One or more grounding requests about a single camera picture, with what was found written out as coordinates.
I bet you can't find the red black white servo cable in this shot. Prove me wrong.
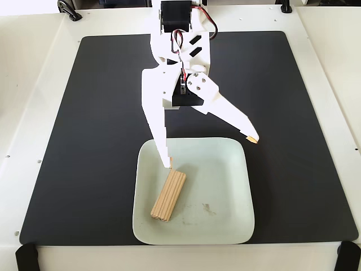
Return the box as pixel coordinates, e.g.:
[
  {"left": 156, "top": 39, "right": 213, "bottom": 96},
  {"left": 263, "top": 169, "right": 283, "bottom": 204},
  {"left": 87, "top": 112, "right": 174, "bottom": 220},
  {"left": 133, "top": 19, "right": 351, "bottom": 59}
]
[
  {"left": 170, "top": 29, "right": 189, "bottom": 85},
  {"left": 193, "top": 5, "right": 219, "bottom": 41}
]

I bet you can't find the black rubber work mat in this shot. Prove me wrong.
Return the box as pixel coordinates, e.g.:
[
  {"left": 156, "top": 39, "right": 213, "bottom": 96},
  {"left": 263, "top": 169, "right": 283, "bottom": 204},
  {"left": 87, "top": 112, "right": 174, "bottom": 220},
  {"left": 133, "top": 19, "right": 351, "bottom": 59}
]
[{"left": 19, "top": 30, "right": 359, "bottom": 246}]

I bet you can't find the white square plate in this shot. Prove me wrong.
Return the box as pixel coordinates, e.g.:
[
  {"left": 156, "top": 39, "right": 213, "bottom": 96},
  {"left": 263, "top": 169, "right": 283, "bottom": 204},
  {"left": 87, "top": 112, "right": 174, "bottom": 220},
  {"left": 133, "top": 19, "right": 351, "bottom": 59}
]
[{"left": 131, "top": 137, "right": 256, "bottom": 246}]

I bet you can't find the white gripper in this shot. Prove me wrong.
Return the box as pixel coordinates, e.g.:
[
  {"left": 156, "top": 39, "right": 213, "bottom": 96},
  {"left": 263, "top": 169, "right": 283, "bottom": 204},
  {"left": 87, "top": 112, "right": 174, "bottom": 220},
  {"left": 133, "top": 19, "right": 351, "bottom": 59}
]
[{"left": 140, "top": 30, "right": 260, "bottom": 170}]

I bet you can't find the black table clamp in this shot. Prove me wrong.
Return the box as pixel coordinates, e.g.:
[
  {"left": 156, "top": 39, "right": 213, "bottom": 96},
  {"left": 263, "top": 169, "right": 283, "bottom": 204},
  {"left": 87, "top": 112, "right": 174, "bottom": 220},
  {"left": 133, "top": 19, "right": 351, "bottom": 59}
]
[
  {"left": 278, "top": 0, "right": 294, "bottom": 14},
  {"left": 57, "top": 0, "right": 83, "bottom": 22}
]

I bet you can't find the grooved wooden block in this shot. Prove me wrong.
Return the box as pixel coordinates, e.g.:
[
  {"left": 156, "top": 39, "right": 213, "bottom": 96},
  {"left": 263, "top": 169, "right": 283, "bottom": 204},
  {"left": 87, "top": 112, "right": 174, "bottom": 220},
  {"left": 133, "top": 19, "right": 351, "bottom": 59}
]
[{"left": 150, "top": 168, "right": 187, "bottom": 223}]

